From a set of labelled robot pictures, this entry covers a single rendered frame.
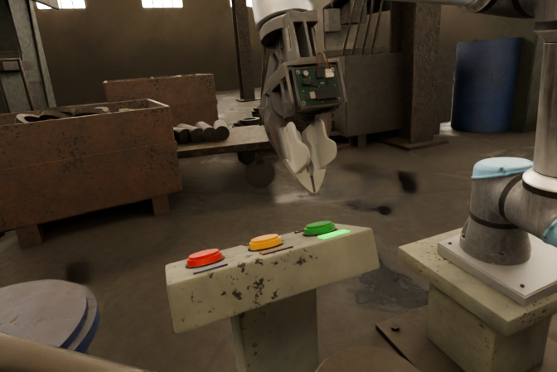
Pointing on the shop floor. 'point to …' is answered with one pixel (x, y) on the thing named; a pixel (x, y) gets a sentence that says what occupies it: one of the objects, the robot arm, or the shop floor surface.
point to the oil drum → (485, 84)
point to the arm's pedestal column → (466, 340)
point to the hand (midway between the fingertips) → (309, 182)
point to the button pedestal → (270, 295)
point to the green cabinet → (516, 28)
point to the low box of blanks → (84, 163)
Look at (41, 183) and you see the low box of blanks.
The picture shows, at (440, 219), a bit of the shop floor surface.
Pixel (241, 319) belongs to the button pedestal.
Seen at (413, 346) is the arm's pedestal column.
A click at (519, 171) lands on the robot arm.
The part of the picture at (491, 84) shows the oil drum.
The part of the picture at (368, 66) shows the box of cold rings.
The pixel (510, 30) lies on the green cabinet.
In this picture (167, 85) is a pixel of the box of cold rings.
